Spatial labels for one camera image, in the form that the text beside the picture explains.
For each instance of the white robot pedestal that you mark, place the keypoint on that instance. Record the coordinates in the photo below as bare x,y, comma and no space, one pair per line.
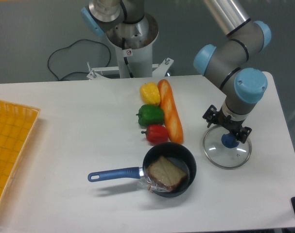
133,45

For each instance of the glass pot lid blue knob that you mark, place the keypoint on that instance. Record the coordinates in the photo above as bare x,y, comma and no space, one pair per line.
223,150

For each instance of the yellow bell pepper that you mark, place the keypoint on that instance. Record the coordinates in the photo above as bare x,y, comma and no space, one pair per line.
150,94

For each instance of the red bell pepper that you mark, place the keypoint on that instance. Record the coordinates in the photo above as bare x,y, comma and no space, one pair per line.
156,134

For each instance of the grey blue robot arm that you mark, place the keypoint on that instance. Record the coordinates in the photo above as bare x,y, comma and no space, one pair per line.
222,66

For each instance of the black pot blue handle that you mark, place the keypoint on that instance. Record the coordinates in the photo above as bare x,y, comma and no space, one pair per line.
166,149

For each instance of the orange baguette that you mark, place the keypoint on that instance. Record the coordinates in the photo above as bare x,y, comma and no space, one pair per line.
171,118

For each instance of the wrapped bread slice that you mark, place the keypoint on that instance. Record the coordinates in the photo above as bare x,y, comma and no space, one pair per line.
164,175

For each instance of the green bell pepper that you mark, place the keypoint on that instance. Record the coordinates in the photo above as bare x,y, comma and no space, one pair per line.
150,115

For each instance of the yellow plastic basket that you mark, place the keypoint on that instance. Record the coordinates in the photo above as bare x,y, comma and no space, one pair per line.
16,124

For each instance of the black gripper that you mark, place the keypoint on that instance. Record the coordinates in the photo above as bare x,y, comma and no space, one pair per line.
233,123

